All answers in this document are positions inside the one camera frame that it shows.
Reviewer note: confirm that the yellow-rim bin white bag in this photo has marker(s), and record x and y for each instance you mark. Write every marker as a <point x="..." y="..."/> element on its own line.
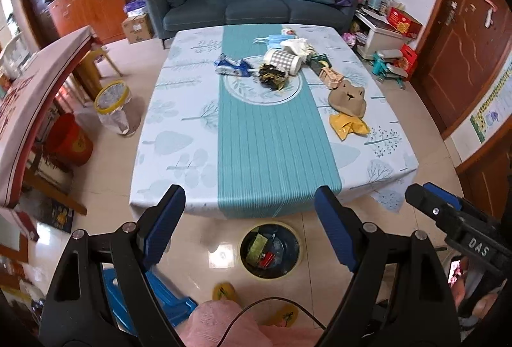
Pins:
<point x="117" y="110"/>

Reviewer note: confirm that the dark crumpled wrapper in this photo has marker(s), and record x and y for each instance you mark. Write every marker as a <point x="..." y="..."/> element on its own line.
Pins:
<point x="272" y="77"/>

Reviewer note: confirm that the blue face mask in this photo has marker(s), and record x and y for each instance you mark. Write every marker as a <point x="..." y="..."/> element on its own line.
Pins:
<point x="273" y="41"/>

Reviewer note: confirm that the brown bear hat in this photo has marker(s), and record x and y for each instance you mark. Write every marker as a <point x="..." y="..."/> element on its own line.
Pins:
<point x="348" y="99"/>

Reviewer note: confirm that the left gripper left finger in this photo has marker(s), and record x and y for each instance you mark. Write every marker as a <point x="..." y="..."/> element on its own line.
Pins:
<point x="76" y="310"/>

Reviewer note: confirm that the yellow plastic wrapper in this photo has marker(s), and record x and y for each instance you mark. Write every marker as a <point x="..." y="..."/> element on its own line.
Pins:
<point x="344" y="125"/>

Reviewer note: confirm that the pink cloth table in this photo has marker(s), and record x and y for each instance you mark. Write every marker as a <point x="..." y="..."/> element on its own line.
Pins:
<point x="28" y="99"/>

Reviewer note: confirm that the giraffe height chart poster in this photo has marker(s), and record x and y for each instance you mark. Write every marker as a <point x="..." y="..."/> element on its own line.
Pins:
<point x="495" y="108"/>

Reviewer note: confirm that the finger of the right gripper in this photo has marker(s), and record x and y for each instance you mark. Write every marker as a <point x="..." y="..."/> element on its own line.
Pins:
<point x="446" y="196"/>
<point x="423" y="198"/>

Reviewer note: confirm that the blue white snack wrapper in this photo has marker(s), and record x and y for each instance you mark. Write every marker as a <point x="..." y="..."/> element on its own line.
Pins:
<point x="225" y="65"/>

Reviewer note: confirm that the red gift box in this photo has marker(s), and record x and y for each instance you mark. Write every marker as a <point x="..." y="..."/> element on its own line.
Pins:
<point x="404" y="23"/>

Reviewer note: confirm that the brown wooden door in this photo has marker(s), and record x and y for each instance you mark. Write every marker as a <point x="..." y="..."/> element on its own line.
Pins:
<point x="464" y="44"/>

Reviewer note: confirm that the white paper tissue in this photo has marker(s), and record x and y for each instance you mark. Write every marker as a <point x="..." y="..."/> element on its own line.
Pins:
<point x="300" y="47"/>

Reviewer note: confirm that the cardboard box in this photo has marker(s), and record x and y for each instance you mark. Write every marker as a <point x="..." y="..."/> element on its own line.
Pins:
<point x="138" y="28"/>

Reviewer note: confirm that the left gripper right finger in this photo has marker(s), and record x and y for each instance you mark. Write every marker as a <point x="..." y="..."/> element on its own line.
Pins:
<point x="398" y="295"/>

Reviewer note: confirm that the green black snack wrapper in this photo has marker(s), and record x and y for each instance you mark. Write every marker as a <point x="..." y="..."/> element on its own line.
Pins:
<point x="318" y="62"/>

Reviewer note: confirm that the black trash bin yellow rim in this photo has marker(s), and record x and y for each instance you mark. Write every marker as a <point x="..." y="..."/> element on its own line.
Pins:
<point x="270" y="250"/>

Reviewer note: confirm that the red bucket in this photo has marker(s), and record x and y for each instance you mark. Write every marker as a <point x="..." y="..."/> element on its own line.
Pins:
<point x="67" y="142"/>

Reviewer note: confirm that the teal patterned tablecloth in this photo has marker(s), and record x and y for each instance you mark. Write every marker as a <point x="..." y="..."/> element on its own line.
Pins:
<point x="241" y="150"/>

